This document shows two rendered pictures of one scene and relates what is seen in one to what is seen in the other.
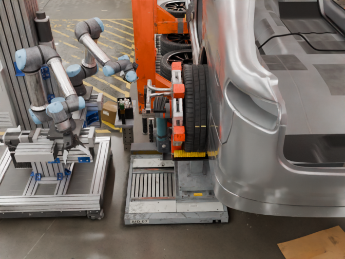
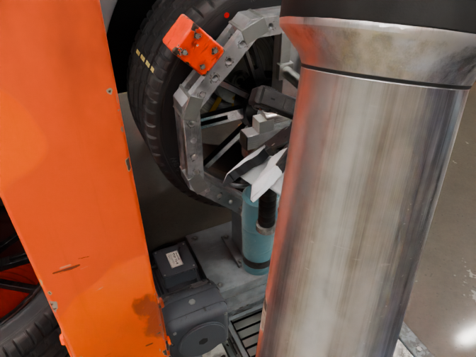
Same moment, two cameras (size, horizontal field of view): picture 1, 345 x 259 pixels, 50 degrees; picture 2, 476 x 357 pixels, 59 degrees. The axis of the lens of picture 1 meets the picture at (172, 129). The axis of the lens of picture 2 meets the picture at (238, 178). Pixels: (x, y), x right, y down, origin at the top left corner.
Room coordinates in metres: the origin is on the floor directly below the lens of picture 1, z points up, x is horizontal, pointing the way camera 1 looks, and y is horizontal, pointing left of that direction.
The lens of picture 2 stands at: (2.83, 0.77, 1.38)
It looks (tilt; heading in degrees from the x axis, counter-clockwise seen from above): 38 degrees down; 246
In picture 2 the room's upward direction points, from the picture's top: straight up
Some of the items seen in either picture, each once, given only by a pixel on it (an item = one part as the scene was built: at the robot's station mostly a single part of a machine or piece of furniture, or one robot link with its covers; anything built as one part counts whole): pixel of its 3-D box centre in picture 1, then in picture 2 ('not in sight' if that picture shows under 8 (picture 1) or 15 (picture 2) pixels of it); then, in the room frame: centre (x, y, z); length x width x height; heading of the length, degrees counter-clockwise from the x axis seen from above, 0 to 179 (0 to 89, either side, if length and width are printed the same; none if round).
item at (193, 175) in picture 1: (196, 161); (249, 227); (2.36, -0.20, 0.32); 0.40 x 0.30 x 0.28; 2
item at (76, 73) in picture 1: (75, 74); not in sight; (2.66, 0.78, 0.98); 0.13 x 0.12 x 0.14; 137
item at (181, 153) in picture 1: (189, 153); not in sight; (2.23, -0.13, 0.51); 0.29 x 0.06 x 0.06; 92
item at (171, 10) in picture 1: (179, 13); not in sight; (5.96, -0.12, 0.39); 0.66 x 0.66 x 0.24
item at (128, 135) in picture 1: (127, 130); not in sight; (2.95, 0.44, 0.21); 0.10 x 0.10 x 0.42; 2
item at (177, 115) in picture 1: (176, 108); (282, 119); (2.35, -0.03, 0.85); 0.54 x 0.07 x 0.54; 2
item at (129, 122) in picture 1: (126, 113); not in sight; (2.92, 0.44, 0.44); 0.43 x 0.17 x 0.03; 2
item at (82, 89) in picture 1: (76, 87); not in sight; (2.65, 0.79, 0.87); 0.15 x 0.15 x 0.10
